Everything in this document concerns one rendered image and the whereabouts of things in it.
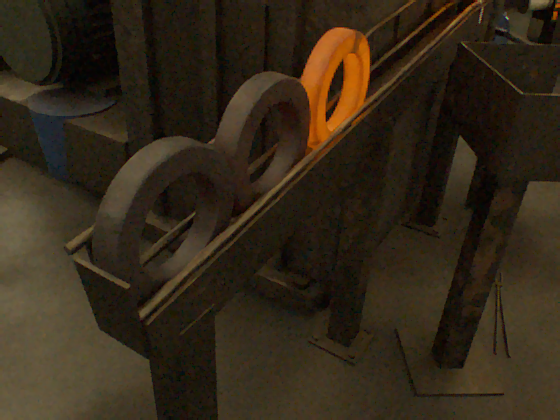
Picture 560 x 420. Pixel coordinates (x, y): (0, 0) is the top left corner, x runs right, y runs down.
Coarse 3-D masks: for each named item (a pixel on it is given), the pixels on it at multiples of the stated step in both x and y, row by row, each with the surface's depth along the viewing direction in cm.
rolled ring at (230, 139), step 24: (264, 72) 64; (240, 96) 60; (264, 96) 61; (288, 96) 65; (240, 120) 59; (288, 120) 71; (216, 144) 61; (240, 144) 60; (288, 144) 73; (240, 168) 61; (288, 168) 73; (240, 192) 63; (264, 192) 69
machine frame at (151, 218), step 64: (128, 0) 127; (192, 0) 115; (256, 0) 108; (320, 0) 100; (384, 0) 101; (448, 0) 137; (128, 64) 137; (192, 64) 124; (256, 64) 113; (384, 64) 112; (128, 128) 149; (192, 128) 133; (192, 192) 146; (384, 192) 146; (320, 256) 130
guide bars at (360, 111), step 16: (480, 0) 129; (464, 16) 119; (448, 32) 115; (432, 48) 108; (336, 128) 79; (320, 144) 75; (304, 160) 72; (288, 176) 69; (272, 192) 66; (256, 208) 64; (240, 224) 62; (224, 240) 60; (208, 256) 58; (192, 272) 56; (160, 288) 54; (176, 288) 54; (144, 304) 52; (160, 304) 53; (144, 320) 53
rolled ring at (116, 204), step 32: (160, 160) 49; (192, 160) 53; (224, 160) 58; (128, 192) 47; (160, 192) 50; (224, 192) 60; (96, 224) 48; (128, 224) 48; (192, 224) 62; (224, 224) 62; (96, 256) 49; (128, 256) 49; (192, 256) 60
